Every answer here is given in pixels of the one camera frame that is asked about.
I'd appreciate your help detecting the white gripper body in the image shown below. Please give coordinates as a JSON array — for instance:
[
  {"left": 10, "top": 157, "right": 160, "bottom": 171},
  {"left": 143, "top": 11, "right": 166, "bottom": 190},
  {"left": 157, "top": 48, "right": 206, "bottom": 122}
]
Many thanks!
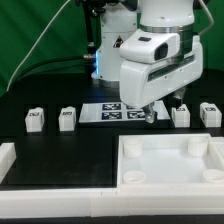
[{"left": 120, "top": 29, "right": 203, "bottom": 109}]

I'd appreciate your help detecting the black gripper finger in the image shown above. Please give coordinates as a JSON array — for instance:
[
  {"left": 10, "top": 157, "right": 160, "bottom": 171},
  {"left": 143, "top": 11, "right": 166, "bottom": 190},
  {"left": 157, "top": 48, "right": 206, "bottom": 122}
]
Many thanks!
[
  {"left": 173, "top": 87, "right": 186, "bottom": 108},
  {"left": 143, "top": 103, "right": 156, "bottom": 123}
]

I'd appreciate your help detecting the white square tabletop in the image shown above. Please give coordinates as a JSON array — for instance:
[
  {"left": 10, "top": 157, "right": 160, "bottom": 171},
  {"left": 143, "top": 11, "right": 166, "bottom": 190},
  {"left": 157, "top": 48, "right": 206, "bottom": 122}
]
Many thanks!
[{"left": 117, "top": 133, "right": 224, "bottom": 193}]

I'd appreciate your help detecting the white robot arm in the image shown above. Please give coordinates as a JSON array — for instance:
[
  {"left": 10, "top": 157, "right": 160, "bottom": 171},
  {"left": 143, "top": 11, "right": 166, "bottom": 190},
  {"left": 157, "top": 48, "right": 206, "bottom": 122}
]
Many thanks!
[{"left": 75, "top": 0, "right": 209, "bottom": 123}]

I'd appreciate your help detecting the green backdrop curtain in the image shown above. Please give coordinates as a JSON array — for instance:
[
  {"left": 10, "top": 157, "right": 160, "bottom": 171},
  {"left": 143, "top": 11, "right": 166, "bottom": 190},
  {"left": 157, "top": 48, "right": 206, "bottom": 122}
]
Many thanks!
[{"left": 0, "top": 0, "right": 224, "bottom": 96}]

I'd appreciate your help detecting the white marker base plate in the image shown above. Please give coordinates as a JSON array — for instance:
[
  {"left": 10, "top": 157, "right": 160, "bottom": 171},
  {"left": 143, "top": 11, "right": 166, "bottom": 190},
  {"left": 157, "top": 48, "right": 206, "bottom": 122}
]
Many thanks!
[{"left": 78, "top": 99, "right": 171, "bottom": 124}]

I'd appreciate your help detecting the white front obstacle wall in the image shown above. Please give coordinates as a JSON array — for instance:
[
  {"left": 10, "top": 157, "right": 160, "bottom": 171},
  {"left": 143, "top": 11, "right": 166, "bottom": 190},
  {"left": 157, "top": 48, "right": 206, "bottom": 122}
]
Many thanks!
[{"left": 0, "top": 184, "right": 224, "bottom": 219}]

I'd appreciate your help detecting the white obstacle wall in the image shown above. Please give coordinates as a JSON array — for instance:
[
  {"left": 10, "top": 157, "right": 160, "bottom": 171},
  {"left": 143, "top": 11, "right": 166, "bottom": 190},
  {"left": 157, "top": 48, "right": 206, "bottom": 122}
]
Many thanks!
[
  {"left": 0, "top": 143, "right": 16, "bottom": 184},
  {"left": 0, "top": 184, "right": 224, "bottom": 219}
]

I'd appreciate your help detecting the white cable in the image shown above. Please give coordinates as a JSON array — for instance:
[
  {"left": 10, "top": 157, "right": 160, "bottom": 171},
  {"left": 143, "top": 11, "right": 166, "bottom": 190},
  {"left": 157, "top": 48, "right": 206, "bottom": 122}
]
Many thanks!
[{"left": 5, "top": 0, "right": 72, "bottom": 93}]

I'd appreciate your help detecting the black cable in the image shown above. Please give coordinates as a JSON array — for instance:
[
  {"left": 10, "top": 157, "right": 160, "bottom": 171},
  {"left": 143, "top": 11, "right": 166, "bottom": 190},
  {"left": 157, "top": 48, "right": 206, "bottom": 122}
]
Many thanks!
[{"left": 11, "top": 57, "right": 88, "bottom": 88}]

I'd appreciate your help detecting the white left obstacle wall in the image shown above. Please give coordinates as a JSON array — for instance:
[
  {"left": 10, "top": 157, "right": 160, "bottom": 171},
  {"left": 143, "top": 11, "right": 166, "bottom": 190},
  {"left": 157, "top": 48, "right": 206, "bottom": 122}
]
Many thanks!
[{"left": 0, "top": 143, "right": 16, "bottom": 184}]

